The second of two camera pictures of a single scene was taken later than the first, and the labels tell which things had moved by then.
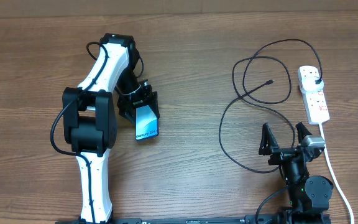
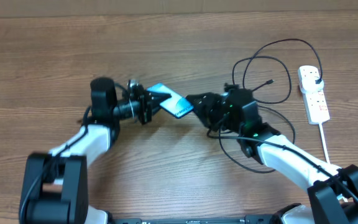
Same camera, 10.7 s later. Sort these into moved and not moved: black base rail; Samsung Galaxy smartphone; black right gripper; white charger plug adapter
Moved: black right gripper; Samsung Galaxy smartphone
Not moved: white charger plug adapter; black base rail
